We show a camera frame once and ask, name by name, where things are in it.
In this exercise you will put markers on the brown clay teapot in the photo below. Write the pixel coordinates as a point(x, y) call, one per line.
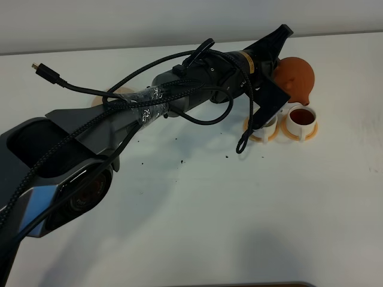
point(296, 77)

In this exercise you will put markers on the white teacup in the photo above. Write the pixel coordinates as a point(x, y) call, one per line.
point(265, 133)
point(301, 121)

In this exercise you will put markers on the orange cup saucer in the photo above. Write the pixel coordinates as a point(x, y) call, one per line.
point(309, 136)
point(254, 139)

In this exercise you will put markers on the right white teacup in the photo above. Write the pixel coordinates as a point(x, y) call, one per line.
point(301, 121)

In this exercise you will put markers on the right orange cup saucer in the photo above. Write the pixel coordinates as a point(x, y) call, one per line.
point(309, 136)

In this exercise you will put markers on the left white teacup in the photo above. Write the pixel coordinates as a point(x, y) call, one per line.
point(265, 133)

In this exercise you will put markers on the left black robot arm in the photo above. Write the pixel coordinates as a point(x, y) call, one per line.
point(57, 167)

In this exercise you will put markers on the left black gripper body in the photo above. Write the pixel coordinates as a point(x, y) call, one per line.
point(262, 57)

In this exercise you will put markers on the left orange cup saucer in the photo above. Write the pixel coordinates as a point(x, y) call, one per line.
point(254, 139)

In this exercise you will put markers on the cream teapot saucer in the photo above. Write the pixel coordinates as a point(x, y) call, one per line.
point(122, 90)

